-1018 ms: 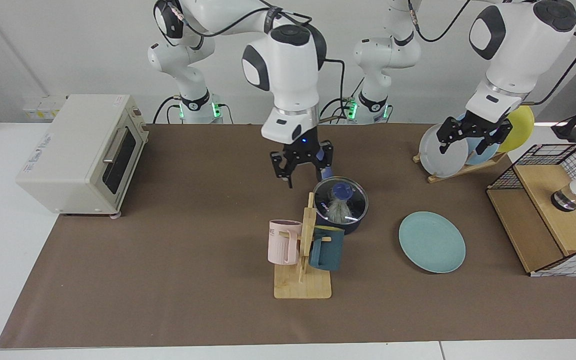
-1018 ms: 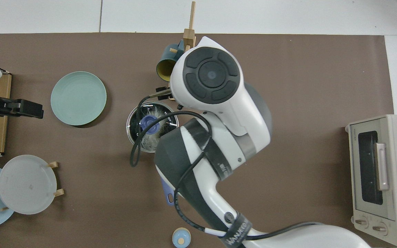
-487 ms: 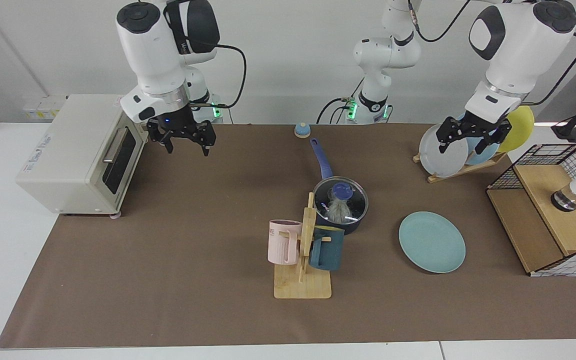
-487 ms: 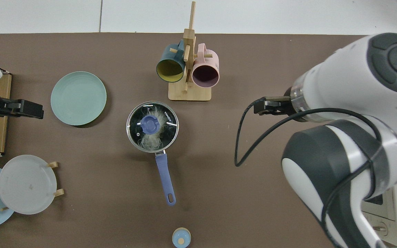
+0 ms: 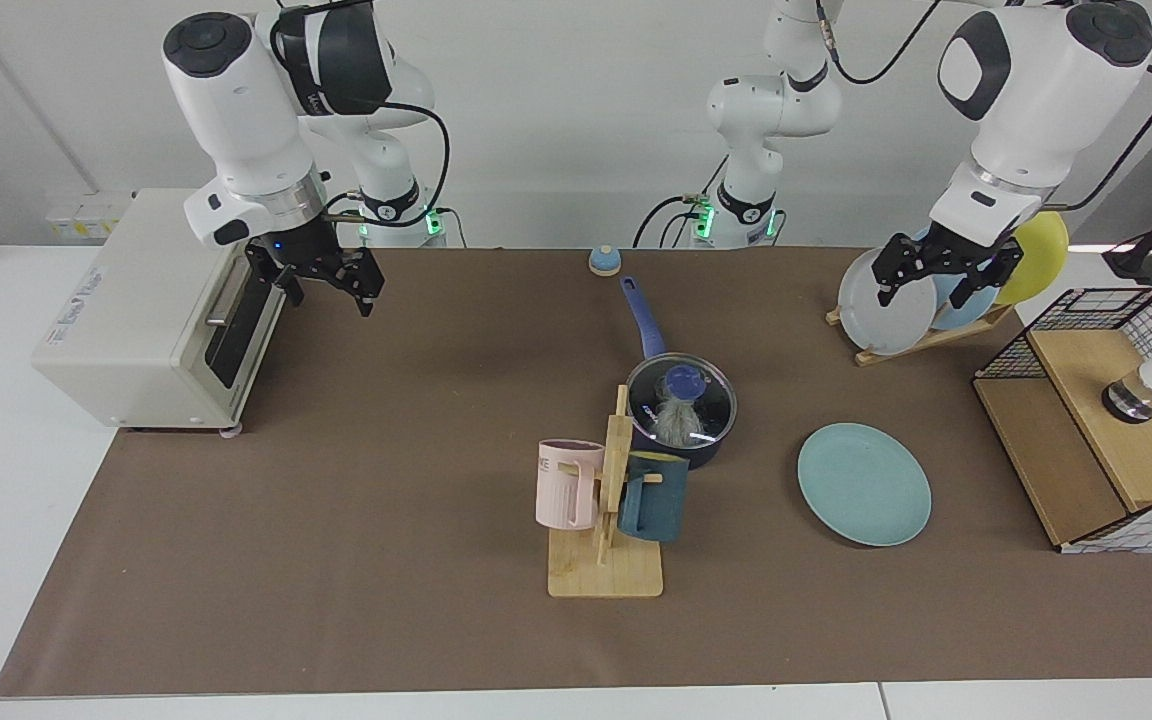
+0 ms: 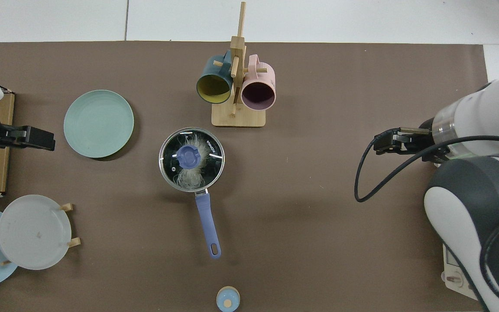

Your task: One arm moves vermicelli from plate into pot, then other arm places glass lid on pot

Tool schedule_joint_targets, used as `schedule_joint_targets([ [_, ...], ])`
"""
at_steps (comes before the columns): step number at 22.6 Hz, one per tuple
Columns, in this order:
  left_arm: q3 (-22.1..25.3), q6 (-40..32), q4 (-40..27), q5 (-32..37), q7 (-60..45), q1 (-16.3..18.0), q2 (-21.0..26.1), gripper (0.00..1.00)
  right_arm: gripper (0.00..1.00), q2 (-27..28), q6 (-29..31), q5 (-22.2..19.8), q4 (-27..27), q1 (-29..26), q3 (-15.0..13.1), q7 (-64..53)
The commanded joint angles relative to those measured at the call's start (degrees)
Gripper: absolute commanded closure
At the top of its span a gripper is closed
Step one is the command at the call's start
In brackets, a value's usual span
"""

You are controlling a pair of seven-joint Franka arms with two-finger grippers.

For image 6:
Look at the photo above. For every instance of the brown table cloth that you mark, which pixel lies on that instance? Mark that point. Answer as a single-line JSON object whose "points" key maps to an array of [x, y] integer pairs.
{"points": [[297, 195]]}

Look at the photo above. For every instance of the pale toaster oven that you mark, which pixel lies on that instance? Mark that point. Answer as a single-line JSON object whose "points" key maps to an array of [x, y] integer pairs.
{"points": [[453, 277]]}

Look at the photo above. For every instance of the pale grey plate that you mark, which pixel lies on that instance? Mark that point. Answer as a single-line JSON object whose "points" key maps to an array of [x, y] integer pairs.
{"points": [[33, 232]]}

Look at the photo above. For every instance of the small blue round thing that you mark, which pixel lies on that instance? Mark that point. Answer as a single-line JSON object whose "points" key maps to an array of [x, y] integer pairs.
{"points": [[228, 299]]}

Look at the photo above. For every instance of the pale green plate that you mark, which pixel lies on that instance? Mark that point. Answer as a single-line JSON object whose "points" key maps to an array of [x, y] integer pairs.
{"points": [[98, 123]]}

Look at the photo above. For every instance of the white vermicelli bundle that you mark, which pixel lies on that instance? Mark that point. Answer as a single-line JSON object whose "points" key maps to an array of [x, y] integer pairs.
{"points": [[189, 180]]}

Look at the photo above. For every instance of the pink cup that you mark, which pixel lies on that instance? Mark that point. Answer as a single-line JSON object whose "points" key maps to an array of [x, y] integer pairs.
{"points": [[258, 95]]}

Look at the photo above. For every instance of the dark teal cup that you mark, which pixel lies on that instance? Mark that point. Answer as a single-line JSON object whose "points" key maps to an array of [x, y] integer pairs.
{"points": [[212, 89]]}

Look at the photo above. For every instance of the wooden cup stand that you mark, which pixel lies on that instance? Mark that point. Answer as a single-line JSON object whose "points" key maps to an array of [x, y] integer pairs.
{"points": [[238, 117]]}

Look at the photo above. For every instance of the glass lid with blue knob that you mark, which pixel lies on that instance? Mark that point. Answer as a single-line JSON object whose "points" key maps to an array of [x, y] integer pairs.
{"points": [[189, 157]]}

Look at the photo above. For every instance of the wooden plate rack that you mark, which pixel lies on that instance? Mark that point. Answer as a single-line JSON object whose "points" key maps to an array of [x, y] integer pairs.
{"points": [[67, 207]]}

